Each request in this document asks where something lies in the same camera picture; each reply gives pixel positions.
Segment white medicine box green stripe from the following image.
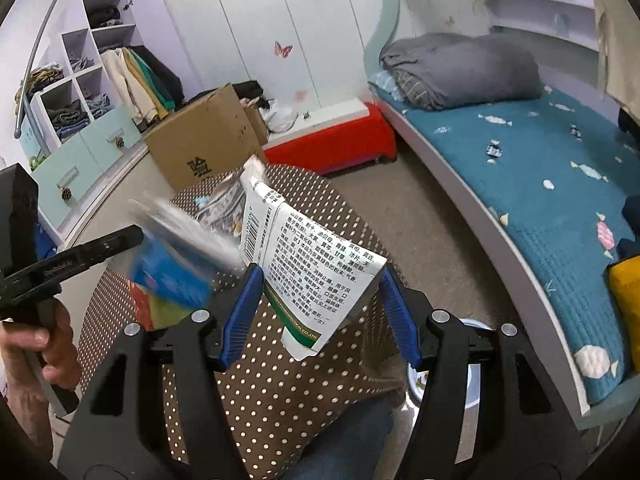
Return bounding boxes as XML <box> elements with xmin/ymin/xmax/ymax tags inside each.
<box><xmin>240</xmin><ymin>175</ymin><xmax>388</xmax><ymax>361</ymax></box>

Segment yellow cloth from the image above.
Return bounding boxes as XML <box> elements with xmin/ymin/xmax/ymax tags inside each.
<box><xmin>607</xmin><ymin>255</ymin><xmax>640</xmax><ymax>361</ymax></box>

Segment brown polka dot tablecloth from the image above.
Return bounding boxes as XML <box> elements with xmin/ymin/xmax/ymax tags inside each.
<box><xmin>77</xmin><ymin>162</ymin><xmax>416</xmax><ymax>480</ymax></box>

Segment white wall shelf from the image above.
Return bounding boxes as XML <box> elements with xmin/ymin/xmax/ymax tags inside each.
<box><xmin>480</xmin><ymin>0</ymin><xmax>601</xmax><ymax>51</ymax></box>

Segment grey blanket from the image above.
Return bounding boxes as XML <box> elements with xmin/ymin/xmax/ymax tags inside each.
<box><xmin>380</xmin><ymin>33</ymin><xmax>543</xmax><ymax>111</ymax></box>

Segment metal bowl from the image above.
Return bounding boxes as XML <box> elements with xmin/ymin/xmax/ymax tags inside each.
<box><xmin>405</xmin><ymin>317</ymin><xmax>493</xmax><ymax>406</ymax></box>

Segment cream jacket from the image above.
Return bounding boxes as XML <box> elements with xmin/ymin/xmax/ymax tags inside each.
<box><xmin>102</xmin><ymin>50</ymin><xmax>151</xmax><ymax>131</ymax></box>

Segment beige hanging cloth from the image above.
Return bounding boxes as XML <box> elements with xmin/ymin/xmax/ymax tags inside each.
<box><xmin>590</xmin><ymin>0</ymin><xmax>640</xmax><ymax>126</ymax></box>

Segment black clothes pile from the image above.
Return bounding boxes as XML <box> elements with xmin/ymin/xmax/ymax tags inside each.
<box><xmin>232</xmin><ymin>80</ymin><xmax>271</xmax><ymax>108</ymax></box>

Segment grey metal handrail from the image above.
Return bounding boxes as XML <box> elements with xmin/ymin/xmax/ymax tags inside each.
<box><xmin>14</xmin><ymin>0</ymin><xmax>123</xmax><ymax>138</ymax></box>

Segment blue snack packet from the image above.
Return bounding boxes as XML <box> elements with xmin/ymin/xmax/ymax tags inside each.
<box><xmin>127</xmin><ymin>200</ymin><xmax>246</xmax><ymax>311</ymax></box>

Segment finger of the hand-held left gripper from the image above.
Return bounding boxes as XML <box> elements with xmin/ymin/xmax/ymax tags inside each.
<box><xmin>40</xmin><ymin>226</ymin><xmax>146</xmax><ymax>273</ymax></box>

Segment white plastic bag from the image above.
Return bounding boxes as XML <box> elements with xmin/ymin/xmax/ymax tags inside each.
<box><xmin>260</xmin><ymin>102</ymin><xmax>301</xmax><ymax>133</ymax></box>

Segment white wardrobe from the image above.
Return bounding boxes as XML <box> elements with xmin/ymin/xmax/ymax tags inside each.
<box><xmin>157</xmin><ymin>0</ymin><xmax>386</xmax><ymax>111</ymax></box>

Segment folded dark clothes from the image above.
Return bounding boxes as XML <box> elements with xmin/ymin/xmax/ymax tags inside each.
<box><xmin>89</xmin><ymin>5</ymin><xmax>123</xmax><ymax>28</ymax></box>

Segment black garment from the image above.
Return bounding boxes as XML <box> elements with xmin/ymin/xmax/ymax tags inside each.
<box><xmin>142</xmin><ymin>46</ymin><xmax>186</xmax><ymax>111</ymax></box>

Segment large cardboard box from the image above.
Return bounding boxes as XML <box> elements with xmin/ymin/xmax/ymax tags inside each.
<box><xmin>144</xmin><ymin>83</ymin><xmax>268</xmax><ymax>191</ymax></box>

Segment person's jeans leg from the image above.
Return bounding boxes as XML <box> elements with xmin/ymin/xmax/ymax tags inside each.
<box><xmin>280</xmin><ymin>395</ymin><xmax>416</xmax><ymax>480</ymax></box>

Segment dark blue cloth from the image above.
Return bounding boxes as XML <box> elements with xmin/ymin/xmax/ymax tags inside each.
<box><xmin>617</xmin><ymin>195</ymin><xmax>640</xmax><ymax>261</ymax></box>

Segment person's left hand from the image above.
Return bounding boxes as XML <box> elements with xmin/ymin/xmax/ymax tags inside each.
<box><xmin>0</xmin><ymin>300</ymin><xmax>79</xmax><ymax>401</ymax></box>

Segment white teal bed frame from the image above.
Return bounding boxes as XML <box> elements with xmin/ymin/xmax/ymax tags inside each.
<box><xmin>362</xmin><ymin>0</ymin><xmax>640</xmax><ymax>431</ymax></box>

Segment red bench with white top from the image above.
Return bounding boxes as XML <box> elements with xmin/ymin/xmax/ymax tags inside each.
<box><xmin>262</xmin><ymin>99</ymin><xmax>398</xmax><ymax>178</ymax></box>

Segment red green wrapper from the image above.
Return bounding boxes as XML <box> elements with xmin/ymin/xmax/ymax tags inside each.
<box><xmin>131</xmin><ymin>282</ymin><xmax>173</xmax><ymax>331</ymax></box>

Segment plaid pillow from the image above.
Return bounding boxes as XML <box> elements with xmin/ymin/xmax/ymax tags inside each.
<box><xmin>390</xmin><ymin>67</ymin><xmax>441</xmax><ymax>111</ymax></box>

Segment yellow garment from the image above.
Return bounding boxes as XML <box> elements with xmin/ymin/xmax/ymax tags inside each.
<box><xmin>122</xmin><ymin>47</ymin><xmax>166</xmax><ymax>121</ymax></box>

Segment blue printed quilt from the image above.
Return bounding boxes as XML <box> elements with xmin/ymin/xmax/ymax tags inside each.
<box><xmin>370</xmin><ymin>72</ymin><xmax>640</xmax><ymax>406</ymax></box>

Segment light blue pillow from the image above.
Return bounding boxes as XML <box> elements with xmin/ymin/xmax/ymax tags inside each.
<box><xmin>370</xmin><ymin>70</ymin><xmax>406</xmax><ymax>101</ymax></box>

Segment green garment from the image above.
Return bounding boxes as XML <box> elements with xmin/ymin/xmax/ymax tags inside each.
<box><xmin>132</xmin><ymin>49</ymin><xmax>173</xmax><ymax>111</ymax></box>

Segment silver foil packet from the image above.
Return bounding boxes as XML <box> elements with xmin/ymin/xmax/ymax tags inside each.
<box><xmin>192</xmin><ymin>170</ymin><xmax>251</xmax><ymax>241</ymax></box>

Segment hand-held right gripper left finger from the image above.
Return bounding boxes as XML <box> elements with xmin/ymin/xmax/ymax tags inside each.
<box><xmin>60</xmin><ymin>264</ymin><xmax>264</xmax><ymax>480</ymax></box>

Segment folded jeans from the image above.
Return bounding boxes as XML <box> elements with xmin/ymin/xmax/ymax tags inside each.
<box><xmin>50</xmin><ymin>100</ymin><xmax>91</xmax><ymax>138</ymax></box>

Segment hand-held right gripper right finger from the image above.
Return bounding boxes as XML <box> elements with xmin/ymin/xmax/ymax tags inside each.
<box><xmin>378</xmin><ymin>265</ymin><xmax>588</xmax><ymax>480</ymax></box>

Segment person's left forearm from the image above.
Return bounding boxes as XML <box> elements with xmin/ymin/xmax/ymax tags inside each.
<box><xmin>0</xmin><ymin>387</ymin><xmax>56</xmax><ymax>463</ymax></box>

